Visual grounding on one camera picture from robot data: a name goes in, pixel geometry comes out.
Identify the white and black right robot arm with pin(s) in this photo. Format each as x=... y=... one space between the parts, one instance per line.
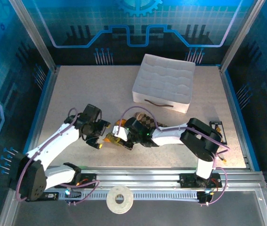
x=168 y=136

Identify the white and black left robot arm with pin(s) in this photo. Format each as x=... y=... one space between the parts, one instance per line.
x=58 y=139

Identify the white tape roll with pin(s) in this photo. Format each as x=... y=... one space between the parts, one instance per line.
x=112 y=200

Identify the black controller box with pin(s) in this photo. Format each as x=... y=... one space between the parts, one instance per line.
x=205 y=196
x=73 y=193

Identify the white divided storage box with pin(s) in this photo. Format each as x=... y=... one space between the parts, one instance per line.
x=164 y=77

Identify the black flat device with label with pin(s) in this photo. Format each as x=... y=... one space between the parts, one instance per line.
x=50 y=196

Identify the black board with yellow connectors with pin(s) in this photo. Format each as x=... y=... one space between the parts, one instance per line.
x=221 y=131

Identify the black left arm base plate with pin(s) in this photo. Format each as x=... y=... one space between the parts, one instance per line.
x=88 y=176

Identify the aluminium front rail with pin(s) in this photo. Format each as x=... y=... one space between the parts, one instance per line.
x=135 y=176

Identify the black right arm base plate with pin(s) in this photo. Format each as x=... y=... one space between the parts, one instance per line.
x=187 y=180

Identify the aluminium corner post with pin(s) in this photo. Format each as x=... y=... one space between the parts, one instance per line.
x=241 y=35
x=33 y=35

